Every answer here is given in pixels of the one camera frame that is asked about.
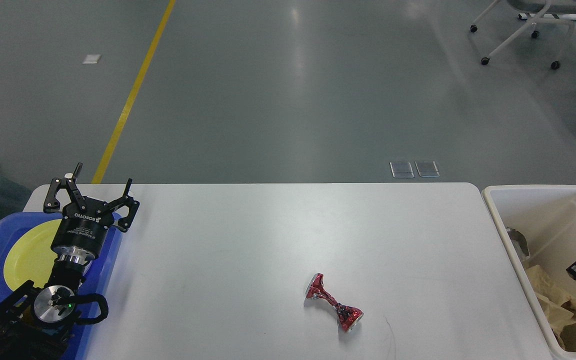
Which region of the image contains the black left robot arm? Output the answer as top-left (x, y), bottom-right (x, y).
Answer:
top-left (0, 162), bottom-right (140, 360)

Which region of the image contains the white plastic bin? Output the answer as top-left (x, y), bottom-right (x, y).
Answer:
top-left (482, 185), bottom-right (576, 360)

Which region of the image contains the crushed red can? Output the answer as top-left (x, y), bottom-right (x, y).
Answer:
top-left (304, 272), bottom-right (365, 333)

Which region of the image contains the yellow plastic plate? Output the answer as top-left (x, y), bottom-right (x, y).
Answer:
top-left (3, 219), bottom-right (61, 291)

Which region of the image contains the large brown paper bag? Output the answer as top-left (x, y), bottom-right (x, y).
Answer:
top-left (525, 265), bottom-right (576, 349)

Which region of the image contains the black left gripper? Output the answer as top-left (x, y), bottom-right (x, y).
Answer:
top-left (43, 162), bottom-right (141, 266)

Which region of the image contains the blue plastic tray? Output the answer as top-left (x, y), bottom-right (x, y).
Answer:
top-left (0, 212), bottom-right (123, 360)

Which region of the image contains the white office chair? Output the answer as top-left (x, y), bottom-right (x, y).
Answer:
top-left (480, 0), bottom-right (576, 71)

